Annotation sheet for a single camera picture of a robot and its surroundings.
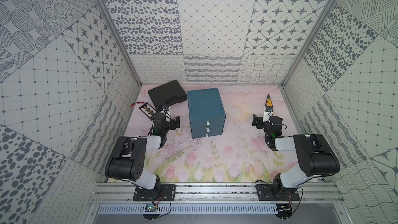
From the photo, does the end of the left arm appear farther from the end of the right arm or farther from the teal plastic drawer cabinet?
the end of the right arm

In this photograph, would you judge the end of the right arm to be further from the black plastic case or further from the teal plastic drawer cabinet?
the black plastic case

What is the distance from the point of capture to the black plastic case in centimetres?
107

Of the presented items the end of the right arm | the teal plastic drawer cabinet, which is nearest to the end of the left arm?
the teal plastic drawer cabinet
